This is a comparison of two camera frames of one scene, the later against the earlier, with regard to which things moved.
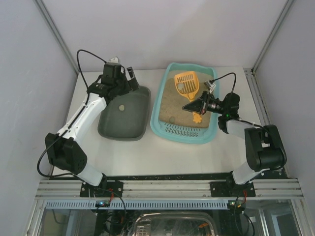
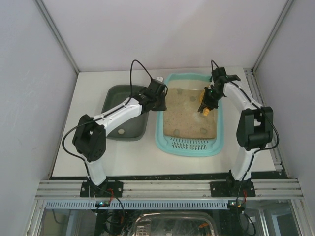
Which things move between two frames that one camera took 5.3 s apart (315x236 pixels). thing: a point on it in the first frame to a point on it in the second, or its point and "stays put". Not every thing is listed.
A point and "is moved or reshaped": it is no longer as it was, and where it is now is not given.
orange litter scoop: [187, 84] is moved or reshaped
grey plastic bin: [127, 117] stays put
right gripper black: [203, 105] to [207, 103]
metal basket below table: [175, 224] stays put
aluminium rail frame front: [269, 189] stays put
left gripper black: [127, 81] to [159, 104]
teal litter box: [170, 122] is moved or reshaped
